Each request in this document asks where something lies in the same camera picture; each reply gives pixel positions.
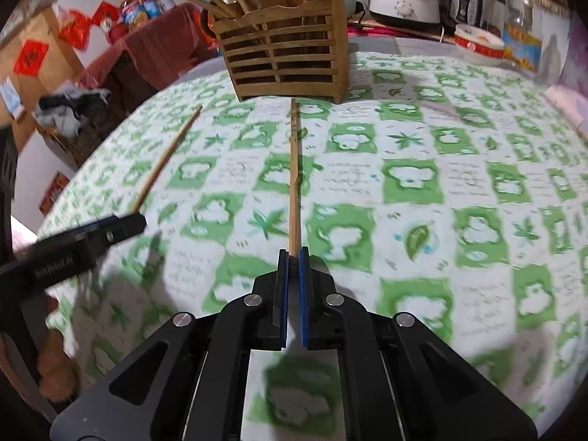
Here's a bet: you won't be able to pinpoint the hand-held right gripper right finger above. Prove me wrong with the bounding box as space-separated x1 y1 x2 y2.
298 245 538 441

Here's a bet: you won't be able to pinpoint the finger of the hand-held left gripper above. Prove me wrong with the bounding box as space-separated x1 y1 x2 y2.
69 215 132 236
87 214 148 251

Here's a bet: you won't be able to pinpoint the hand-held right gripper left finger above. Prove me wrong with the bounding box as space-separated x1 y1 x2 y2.
48 248 290 441

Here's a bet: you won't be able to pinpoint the wooden slatted chopstick holder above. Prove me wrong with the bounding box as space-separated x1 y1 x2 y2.
209 0 350 104

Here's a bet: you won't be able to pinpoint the person's left hand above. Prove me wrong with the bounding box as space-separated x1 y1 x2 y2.
37 331 79 402

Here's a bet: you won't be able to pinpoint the red printed box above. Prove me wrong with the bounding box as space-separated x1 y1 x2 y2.
39 172 69 216

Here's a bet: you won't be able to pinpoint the wooden chair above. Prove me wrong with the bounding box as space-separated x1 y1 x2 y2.
37 124 106 166

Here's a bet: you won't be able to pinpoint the grey black clothes pile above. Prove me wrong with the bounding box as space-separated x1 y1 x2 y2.
34 87 111 136

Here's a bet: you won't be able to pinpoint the wooden door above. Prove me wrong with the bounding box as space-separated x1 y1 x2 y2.
0 7 86 148

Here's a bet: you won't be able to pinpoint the red diamond paper decoration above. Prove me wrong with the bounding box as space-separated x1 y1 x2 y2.
13 40 49 78
92 2 121 28

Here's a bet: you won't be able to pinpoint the red-brown cloth-covered table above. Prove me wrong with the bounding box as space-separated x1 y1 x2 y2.
76 2 221 102

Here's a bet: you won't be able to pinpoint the red plastic bag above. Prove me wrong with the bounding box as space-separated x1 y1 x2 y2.
57 9 93 51

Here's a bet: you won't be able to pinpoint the yellow oil bottle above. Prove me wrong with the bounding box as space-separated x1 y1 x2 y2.
120 0 150 26

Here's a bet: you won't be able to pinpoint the red white bowl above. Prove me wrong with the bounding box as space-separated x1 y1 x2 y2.
454 25 506 67

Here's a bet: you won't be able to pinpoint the pink floral cloth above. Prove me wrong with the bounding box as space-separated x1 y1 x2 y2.
544 83 588 143

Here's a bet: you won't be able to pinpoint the clear plastic bottle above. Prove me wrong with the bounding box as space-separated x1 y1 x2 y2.
501 0 543 74

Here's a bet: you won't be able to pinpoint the floral plastic-wrapped mattress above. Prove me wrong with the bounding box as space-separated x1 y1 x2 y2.
567 9 588 102

